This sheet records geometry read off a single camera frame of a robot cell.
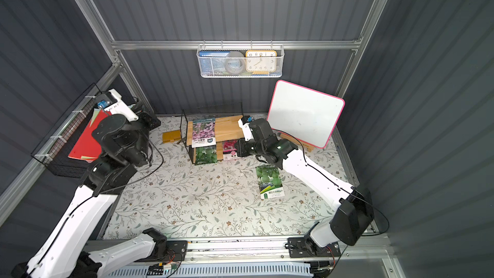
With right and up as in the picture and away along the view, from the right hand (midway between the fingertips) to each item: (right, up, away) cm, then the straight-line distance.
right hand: (239, 142), depth 76 cm
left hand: (-28, +13, -20) cm, 37 cm away
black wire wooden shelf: (-7, +6, +19) cm, 21 cm away
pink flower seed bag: (-7, -6, +26) cm, 28 cm away
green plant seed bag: (+14, -19, +16) cm, 29 cm away
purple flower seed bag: (-18, +4, +16) cm, 24 cm away
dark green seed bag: (-18, -8, +24) cm, 31 cm away
